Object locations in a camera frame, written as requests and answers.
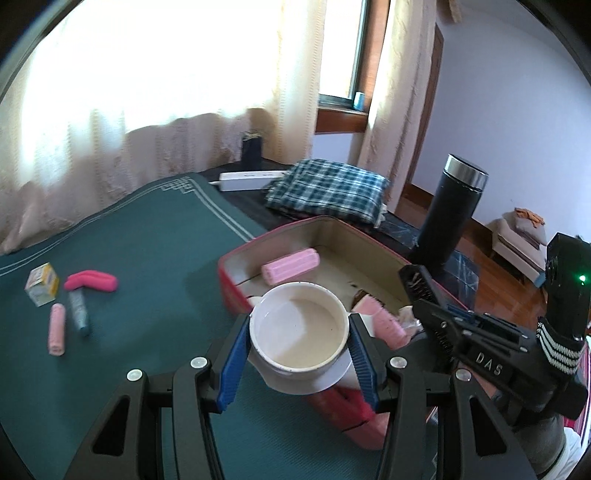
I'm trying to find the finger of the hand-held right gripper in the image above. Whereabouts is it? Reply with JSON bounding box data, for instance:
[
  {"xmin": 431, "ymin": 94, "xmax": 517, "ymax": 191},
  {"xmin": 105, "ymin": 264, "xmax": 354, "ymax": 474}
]
[
  {"xmin": 443, "ymin": 308, "xmax": 532, "ymax": 340},
  {"xmin": 413, "ymin": 300, "xmax": 476, "ymax": 365}
]

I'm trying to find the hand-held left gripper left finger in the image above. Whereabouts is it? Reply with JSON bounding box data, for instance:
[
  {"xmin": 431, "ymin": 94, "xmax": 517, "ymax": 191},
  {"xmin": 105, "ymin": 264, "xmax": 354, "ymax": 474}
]
[{"xmin": 65, "ymin": 314, "xmax": 252, "ymax": 480}]

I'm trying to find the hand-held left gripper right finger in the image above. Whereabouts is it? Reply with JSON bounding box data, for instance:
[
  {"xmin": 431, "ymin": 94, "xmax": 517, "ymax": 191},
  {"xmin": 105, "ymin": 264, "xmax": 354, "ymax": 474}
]
[{"xmin": 348, "ymin": 313, "xmax": 539, "ymax": 480}]

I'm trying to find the pink velcro hair roller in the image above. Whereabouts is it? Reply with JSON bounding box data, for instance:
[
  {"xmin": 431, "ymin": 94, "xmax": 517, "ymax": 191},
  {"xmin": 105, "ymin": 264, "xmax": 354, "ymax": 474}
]
[{"xmin": 369, "ymin": 309, "xmax": 409, "ymax": 347}]

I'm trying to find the white cup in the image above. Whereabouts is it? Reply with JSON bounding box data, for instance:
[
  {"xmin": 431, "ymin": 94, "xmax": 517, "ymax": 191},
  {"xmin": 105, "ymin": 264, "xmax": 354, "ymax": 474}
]
[{"xmin": 249, "ymin": 281, "xmax": 354, "ymax": 395}]

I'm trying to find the red tin box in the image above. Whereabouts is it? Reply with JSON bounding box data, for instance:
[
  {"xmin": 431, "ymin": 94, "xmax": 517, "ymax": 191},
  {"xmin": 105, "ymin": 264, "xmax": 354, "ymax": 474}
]
[{"xmin": 218, "ymin": 216, "xmax": 462, "ymax": 450}]

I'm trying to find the person's right hand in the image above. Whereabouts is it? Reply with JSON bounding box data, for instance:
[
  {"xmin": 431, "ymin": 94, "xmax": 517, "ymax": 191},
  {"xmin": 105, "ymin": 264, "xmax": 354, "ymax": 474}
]
[{"xmin": 510, "ymin": 411, "xmax": 568, "ymax": 476}]

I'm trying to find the white rolled bandage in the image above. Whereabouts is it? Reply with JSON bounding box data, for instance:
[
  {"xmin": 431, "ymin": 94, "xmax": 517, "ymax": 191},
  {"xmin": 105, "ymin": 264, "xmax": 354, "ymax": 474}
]
[{"xmin": 397, "ymin": 305, "xmax": 423, "ymax": 333}]

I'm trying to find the long magenta foam roller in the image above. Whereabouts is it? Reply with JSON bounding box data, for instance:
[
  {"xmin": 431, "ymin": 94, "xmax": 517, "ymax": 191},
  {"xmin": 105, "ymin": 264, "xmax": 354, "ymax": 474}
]
[{"xmin": 337, "ymin": 388, "xmax": 372, "ymax": 423}]

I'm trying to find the pink brush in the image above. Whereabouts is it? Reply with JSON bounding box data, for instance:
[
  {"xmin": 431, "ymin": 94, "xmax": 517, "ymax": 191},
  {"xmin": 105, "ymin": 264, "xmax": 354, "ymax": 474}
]
[{"xmin": 353, "ymin": 290, "xmax": 398, "ymax": 324}]

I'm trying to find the beige sofa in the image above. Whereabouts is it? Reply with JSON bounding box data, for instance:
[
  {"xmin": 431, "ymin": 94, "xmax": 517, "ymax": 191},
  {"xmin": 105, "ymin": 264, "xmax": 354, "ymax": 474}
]
[{"xmin": 489, "ymin": 208, "xmax": 550, "ymax": 282}]

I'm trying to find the black thermos bottle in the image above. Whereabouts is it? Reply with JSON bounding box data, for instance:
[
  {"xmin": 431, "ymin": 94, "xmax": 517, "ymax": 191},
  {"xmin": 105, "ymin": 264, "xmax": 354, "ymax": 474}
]
[{"xmin": 411, "ymin": 154, "xmax": 489, "ymax": 268}]

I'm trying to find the thick light pink foam roller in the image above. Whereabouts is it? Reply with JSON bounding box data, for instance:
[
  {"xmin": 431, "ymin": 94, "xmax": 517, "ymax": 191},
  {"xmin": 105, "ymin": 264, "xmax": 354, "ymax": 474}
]
[{"xmin": 261, "ymin": 248, "xmax": 320, "ymax": 284}]

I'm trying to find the green desk mat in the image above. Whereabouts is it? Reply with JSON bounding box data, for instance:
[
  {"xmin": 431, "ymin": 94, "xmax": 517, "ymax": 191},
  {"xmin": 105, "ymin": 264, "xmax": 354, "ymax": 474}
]
[{"xmin": 0, "ymin": 173, "xmax": 439, "ymax": 480}]

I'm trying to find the green plaid cloth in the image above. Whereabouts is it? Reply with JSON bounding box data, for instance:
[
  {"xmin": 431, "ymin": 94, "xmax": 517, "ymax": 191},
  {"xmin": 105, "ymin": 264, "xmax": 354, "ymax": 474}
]
[{"xmin": 264, "ymin": 158, "xmax": 391, "ymax": 227}]

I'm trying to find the grey blue tube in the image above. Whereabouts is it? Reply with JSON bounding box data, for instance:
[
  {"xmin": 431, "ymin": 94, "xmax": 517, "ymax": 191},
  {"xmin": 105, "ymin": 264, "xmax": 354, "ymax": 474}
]
[{"xmin": 68, "ymin": 288, "xmax": 92, "ymax": 337}]

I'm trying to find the bent magenta foam roller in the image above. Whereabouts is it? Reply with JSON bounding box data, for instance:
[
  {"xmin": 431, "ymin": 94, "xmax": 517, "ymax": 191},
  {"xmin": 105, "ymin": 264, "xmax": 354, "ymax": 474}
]
[{"xmin": 64, "ymin": 270, "xmax": 119, "ymax": 293}]

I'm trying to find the thin light pink foam roller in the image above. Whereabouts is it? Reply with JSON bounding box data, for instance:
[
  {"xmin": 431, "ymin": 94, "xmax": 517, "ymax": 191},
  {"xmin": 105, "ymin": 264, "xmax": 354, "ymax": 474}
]
[{"xmin": 48, "ymin": 302, "xmax": 66, "ymax": 356}]

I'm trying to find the white power strip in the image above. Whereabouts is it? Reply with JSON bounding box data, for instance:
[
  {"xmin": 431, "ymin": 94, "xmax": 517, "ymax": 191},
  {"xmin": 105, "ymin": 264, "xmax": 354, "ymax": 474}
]
[{"xmin": 218, "ymin": 170, "xmax": 287, "ymax": 192}]

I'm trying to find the small pale green box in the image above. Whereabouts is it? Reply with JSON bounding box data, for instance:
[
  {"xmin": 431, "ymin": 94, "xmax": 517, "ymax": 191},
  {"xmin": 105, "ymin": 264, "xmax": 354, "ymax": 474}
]
[{"xmin": 24, "ymin": 262, "xmax": 61, "ymax": 306}]

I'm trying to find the beige patterned curtain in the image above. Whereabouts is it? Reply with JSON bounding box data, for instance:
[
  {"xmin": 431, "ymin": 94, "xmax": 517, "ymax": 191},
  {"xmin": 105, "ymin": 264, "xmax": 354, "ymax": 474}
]
[
  {"xmin": 358, "ymin": 0, "xmax": 444, "ymax": 210},
  {"xmin": 0, "ymin": 0, "xmax": 319, "ymax": 254}
]

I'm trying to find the wooden window frame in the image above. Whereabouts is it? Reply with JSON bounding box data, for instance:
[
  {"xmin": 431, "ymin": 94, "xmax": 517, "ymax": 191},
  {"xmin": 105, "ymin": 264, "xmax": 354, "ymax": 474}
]
[{"xmin": 314, "ymin": 0, "xmax": 393, "ymax": 134}]

